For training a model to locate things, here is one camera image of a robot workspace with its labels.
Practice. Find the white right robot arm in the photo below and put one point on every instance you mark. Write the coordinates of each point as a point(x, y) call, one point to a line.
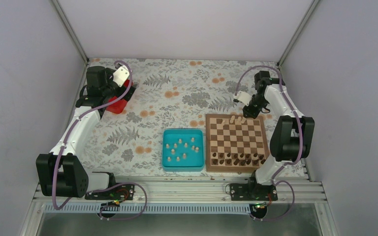
point(292, 137)

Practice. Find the aluminium corner post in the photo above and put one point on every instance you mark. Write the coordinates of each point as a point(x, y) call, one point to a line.
point(308, 14)
point(69, 29)

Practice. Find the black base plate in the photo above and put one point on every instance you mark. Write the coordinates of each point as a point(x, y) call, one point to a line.
point(255, 192)
point(121, 193)

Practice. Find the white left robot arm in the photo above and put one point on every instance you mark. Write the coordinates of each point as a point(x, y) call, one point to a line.
point(60, 172)

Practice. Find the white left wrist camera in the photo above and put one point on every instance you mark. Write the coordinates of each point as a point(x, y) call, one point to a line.
point(121, 75)

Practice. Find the red plastic tray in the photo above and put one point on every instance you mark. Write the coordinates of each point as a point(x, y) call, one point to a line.
point(119, 106)

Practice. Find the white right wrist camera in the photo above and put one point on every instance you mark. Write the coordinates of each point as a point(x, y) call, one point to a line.
point(242, 97)

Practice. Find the aluminium corner post left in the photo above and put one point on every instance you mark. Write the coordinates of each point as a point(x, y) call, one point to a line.
point(69, 29)

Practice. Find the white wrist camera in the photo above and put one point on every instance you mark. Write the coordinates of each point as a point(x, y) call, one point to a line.
point(121, 75)
point(242, 97)

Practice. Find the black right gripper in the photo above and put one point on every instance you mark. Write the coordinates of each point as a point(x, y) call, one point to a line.
point(250, 113)

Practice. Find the dark chess pieces row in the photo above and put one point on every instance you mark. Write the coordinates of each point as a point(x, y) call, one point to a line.
point(237, 160)

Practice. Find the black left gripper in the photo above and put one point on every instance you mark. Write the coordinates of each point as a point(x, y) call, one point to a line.
point(131, 91)

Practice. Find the aluminium front rail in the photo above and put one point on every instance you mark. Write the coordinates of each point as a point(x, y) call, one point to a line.
point(216, 192)

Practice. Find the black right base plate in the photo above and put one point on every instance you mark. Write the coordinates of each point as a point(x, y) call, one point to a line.
point(255, 192)

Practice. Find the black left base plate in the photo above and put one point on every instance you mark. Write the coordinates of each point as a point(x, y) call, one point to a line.
point(121, 193)

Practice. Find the wooden chess board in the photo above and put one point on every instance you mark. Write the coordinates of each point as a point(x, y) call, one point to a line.
point(249, 137)

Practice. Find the aluminium corner post right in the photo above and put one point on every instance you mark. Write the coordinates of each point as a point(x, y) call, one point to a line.
point(308, 14)

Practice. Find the floral table mat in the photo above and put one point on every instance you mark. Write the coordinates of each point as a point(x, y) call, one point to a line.
point(170, 93)

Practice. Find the teal plastic tray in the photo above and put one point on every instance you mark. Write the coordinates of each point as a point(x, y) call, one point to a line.
point(183, 150)

